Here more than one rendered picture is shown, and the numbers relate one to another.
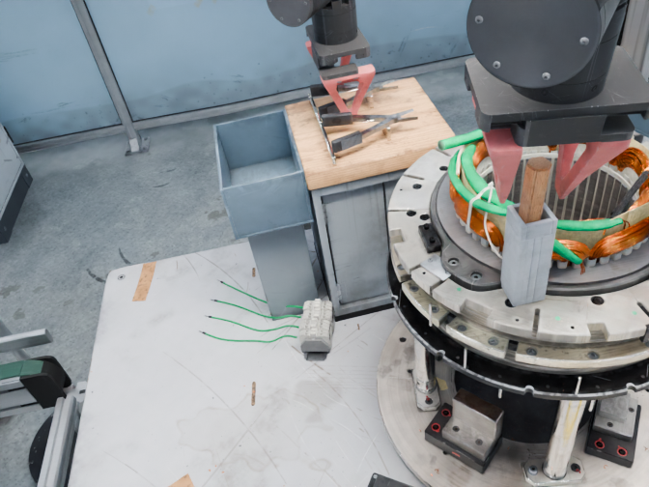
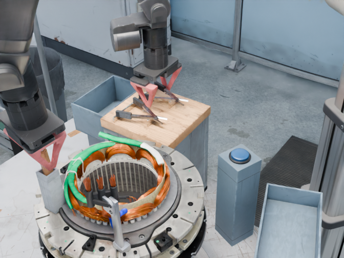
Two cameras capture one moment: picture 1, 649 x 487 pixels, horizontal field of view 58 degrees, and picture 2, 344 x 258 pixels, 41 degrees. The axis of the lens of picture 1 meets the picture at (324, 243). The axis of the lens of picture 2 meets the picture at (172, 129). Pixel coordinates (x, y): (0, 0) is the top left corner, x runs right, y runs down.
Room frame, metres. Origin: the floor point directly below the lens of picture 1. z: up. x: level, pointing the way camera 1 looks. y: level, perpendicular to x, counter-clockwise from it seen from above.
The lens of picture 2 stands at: (0.00, -0.71, 1.72)
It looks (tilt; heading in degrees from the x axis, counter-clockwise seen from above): 37 degrees down; 39
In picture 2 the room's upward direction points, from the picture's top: 2 degrees counter-clockwise
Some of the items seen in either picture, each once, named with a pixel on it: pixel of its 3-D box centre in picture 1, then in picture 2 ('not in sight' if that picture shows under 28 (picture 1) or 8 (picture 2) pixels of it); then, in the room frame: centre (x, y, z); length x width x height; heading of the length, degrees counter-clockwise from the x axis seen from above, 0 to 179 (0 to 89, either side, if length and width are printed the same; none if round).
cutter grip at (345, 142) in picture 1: (347, 141); (123, 114); (0.63, -0.05, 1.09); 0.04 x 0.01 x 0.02; 109
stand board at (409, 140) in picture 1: (365, 128); (156, 115); (0.70, -0.09, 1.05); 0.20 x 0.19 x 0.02; 94
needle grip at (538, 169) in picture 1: (533, 194); (45, 163); (0.33, -0.16, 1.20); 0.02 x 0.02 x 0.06
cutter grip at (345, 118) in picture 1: (337, 119); (138, 103); (0.69, -0.05, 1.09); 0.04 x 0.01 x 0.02; 79
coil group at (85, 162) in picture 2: not in sight; (91, 162); (0.44, -0.15, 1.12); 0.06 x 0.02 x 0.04; 2
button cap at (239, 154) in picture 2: not in sight; (239, 154); (0.72, -0.32, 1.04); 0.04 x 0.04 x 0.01
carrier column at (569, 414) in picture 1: (565, 424); not in sight; (0.30, -0.21, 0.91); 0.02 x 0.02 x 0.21
